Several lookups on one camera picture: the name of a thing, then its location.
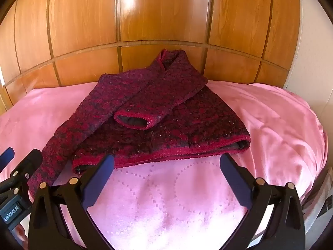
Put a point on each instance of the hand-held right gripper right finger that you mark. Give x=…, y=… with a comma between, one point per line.
x=234, y=179

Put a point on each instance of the person's left hand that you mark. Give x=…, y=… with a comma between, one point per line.
x=19, y=235

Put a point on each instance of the grey bed base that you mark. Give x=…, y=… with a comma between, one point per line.
x=317, y=203

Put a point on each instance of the pink blanket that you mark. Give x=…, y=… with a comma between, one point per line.
x=273, y=125

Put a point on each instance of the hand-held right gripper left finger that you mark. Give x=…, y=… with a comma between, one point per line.
x=100, y=181

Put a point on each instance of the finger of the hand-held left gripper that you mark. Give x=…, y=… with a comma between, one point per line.
x=6, y=158
x=28, y=166

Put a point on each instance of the wooden headboard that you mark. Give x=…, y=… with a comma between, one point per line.
x=161, y=13

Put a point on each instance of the dark red patterned sweater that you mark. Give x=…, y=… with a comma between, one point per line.
x=156, y=104

